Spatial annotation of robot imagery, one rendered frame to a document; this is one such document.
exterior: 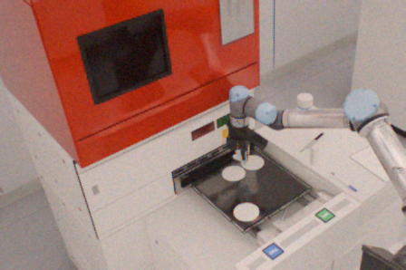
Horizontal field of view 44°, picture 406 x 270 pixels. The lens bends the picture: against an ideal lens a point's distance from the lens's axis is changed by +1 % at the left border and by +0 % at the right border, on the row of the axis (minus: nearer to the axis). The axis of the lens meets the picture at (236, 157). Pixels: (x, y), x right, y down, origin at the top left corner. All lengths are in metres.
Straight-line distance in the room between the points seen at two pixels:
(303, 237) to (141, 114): 0.72
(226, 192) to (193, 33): 0.67
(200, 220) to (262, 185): 0.29
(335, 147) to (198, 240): 0.72
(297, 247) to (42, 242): 1.96
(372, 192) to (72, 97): 1.15
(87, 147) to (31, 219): 1.83
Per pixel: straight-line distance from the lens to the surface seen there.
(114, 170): 1.93
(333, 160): 2.14
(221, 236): 2.02
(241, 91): 1.89
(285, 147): 2.20
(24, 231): 3.48
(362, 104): 1.67
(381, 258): 1.70
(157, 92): 1.80
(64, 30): 1.57
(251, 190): 2.08
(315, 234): 1.84
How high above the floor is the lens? 2.32
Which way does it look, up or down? 39 degrees down
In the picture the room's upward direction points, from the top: 3 degrees counter-clockwise
